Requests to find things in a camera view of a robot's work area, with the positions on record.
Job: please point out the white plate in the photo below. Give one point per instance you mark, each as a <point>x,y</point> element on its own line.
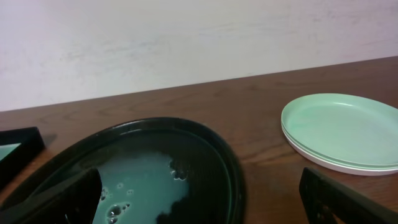
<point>336,167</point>

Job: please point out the round black tray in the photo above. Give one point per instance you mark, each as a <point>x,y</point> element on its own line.
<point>154,170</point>

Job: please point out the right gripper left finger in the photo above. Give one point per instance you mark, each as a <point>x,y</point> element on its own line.
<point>74,200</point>

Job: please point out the rectangular dark green tray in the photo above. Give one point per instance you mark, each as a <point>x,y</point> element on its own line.
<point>18,148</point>

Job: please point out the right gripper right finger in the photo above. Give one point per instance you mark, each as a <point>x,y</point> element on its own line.
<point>326,201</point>

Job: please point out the mint green plate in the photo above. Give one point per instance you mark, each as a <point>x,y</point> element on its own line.
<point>363,146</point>
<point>333,108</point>

